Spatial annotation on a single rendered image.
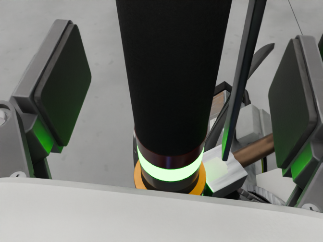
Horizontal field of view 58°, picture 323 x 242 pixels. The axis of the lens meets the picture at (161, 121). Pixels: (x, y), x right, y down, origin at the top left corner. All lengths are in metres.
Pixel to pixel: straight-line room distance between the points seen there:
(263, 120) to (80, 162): 1.49
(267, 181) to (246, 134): 0.12
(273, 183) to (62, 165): 1.57
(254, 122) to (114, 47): 2.17
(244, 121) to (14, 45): 2.61
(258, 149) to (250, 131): 0.49
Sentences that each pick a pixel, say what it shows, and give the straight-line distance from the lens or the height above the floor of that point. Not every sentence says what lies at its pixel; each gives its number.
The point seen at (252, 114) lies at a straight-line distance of 0.74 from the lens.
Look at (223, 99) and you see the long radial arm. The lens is 0.79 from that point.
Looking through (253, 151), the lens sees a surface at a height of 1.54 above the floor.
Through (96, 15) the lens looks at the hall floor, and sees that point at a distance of 3.20.
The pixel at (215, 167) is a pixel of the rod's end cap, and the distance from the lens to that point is 0.21.
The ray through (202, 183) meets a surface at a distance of 0.17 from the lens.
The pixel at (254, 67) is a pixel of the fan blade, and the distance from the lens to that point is 0.49.
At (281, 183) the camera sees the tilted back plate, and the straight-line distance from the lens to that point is 0.72.
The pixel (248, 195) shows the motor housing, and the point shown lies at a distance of 0.62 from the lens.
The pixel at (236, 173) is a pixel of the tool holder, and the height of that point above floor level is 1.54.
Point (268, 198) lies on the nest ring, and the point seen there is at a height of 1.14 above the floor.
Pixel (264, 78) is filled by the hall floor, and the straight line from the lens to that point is 2.55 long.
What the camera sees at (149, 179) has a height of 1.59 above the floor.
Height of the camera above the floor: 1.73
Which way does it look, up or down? 54 degrees down
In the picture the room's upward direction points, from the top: 1 degrees counter-clockwise
